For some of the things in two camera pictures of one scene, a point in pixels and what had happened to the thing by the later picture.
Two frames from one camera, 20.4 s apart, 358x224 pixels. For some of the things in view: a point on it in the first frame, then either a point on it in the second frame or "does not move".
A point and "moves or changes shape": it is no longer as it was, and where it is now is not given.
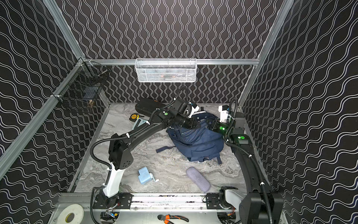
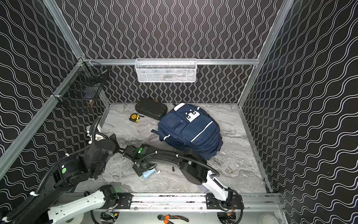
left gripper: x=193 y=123 to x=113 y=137
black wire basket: x=83 y=82 does not move
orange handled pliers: x=166 y=218 does not move
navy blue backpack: x=199 y=144 moves or changes shape
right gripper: x=213 y=126 to x=138 y=171
